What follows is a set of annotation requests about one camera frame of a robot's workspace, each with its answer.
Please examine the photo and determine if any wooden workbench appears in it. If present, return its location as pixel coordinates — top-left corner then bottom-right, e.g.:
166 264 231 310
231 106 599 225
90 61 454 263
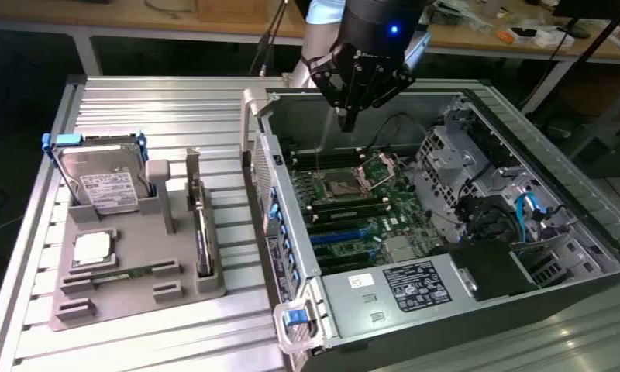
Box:
0 0 620 66

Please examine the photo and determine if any open metal socket cover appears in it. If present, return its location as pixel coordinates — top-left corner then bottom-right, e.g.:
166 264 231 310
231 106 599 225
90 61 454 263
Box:
357 152 402 191

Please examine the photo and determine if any black slanted stand pole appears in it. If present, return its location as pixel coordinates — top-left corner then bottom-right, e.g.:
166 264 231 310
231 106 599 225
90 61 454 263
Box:
573 0 620 67

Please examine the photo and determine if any green motherboard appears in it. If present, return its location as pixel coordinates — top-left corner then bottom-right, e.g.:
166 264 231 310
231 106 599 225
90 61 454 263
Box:
287 148 462 277

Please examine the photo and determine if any grey power supply unit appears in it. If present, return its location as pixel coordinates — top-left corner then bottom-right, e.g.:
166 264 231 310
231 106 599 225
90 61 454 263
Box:
319 253 483 339

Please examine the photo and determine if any black arm cable with plug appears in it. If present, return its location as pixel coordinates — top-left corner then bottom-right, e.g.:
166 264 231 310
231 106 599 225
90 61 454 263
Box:
250 0 292 77

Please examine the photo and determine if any blue expansion slot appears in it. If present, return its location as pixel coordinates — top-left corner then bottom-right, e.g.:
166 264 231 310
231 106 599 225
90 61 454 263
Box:
308 228 375 246

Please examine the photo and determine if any silver CPU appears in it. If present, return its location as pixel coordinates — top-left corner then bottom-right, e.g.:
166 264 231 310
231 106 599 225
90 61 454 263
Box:
74 232 118 267

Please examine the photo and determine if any green RAM stick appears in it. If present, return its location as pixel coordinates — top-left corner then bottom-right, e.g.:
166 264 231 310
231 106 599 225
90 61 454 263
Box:
90 266 159 281

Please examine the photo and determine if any blue case latch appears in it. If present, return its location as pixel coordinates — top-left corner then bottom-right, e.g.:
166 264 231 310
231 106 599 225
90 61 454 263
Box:
283 307 310 329

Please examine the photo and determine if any black fan shroud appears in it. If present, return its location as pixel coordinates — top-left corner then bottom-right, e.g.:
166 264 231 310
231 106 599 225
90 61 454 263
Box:
427 239 543 304

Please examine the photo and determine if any grey parts rack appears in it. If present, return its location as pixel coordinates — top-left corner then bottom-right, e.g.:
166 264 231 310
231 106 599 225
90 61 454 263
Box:
48 157 230 332

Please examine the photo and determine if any CPU socket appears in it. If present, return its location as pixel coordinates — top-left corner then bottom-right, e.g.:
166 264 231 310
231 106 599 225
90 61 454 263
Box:
322 170 370 203

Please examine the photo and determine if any metal disk bay cage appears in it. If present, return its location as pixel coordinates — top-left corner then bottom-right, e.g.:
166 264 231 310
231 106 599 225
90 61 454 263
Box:
415 122 499 195

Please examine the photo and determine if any silver chipset heatsink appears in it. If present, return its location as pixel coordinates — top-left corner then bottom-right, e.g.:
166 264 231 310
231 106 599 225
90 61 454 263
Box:
385 236 421 264

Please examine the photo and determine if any black looped case wire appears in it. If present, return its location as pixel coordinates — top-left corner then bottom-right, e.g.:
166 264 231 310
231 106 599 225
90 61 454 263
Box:
375 112 431 151

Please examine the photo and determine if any black graphics card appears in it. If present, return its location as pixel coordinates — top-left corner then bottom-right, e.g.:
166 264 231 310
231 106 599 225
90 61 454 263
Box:
184 146 222 281

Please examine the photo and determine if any black installed RAM stick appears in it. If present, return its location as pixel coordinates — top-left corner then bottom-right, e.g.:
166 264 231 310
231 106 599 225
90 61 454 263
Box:
311 198 390 225

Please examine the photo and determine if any hard disk in blue carrier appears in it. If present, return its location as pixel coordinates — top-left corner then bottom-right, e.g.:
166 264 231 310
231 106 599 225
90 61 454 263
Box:
40 131 155 216

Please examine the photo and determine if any open black PC case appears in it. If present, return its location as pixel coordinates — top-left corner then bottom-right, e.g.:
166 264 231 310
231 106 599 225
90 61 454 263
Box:
240 87 620 372

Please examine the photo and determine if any blue data wire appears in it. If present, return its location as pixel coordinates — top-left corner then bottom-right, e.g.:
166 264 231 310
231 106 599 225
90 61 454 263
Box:
513 192 543 244

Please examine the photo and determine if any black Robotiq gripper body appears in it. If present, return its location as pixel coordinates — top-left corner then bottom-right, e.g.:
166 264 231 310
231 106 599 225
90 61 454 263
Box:
338 0 430 60

